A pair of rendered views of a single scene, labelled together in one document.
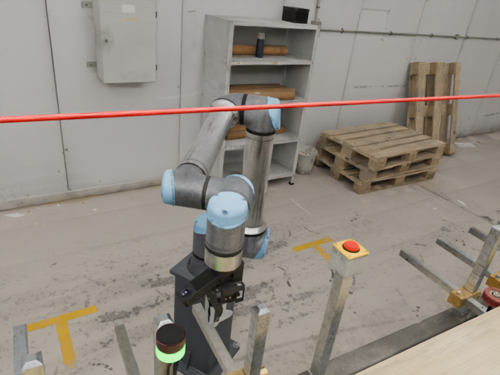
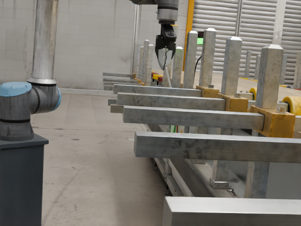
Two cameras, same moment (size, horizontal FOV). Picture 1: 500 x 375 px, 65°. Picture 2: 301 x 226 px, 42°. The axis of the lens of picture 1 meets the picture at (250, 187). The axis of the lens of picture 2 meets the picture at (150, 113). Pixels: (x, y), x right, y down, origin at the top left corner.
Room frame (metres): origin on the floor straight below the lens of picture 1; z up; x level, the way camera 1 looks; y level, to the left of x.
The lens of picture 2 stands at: (0.12, 1.68, 1.07)
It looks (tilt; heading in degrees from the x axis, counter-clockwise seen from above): 9 degrees down; 293
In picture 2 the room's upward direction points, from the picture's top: 4 degrees clockwise
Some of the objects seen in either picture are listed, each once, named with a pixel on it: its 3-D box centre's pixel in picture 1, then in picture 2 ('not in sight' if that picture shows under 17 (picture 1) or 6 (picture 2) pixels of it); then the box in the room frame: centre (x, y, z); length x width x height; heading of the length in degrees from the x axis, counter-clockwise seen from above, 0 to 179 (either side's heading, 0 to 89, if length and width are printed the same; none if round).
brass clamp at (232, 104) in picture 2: not in sight; (230, 104); (0.34, 0.60, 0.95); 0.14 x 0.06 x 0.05; 121
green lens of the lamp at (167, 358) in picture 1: (170, 347); (203, 41); (0.57, 0.13, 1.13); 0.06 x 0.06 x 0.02
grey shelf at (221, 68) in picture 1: (254, 109); not in sight; (3.66, 0.05, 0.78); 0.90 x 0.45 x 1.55; 124
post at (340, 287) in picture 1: (329, 327); (166, 81); (0.88, -0.29, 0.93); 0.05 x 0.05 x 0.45; 31
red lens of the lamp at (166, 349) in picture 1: (170, 338); (204, 35); (0.57, 0.13, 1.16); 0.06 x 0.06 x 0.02
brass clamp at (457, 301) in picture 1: (464, 295); not in sight; (1.25, -0.90, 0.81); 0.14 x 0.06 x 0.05; 121
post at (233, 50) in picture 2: not in sight; (225, 122); (0.35, 0.58, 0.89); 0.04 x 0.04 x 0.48; 31
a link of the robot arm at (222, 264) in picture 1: (222, 253); (166, 15); (0.77, 0.05, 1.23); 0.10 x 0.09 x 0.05; 31
